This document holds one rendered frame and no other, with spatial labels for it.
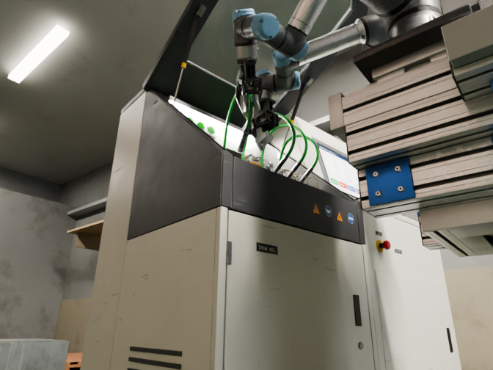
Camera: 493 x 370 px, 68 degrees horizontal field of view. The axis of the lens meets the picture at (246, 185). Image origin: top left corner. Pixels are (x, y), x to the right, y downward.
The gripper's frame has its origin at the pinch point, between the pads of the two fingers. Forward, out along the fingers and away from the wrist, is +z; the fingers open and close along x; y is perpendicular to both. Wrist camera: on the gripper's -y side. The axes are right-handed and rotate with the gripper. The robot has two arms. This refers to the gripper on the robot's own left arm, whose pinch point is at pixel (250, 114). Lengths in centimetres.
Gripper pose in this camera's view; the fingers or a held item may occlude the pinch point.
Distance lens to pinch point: 137.8
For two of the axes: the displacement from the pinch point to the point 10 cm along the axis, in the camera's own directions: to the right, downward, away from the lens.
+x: 9.7, -1.6, 1.6
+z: 0.9, 9.1, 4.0
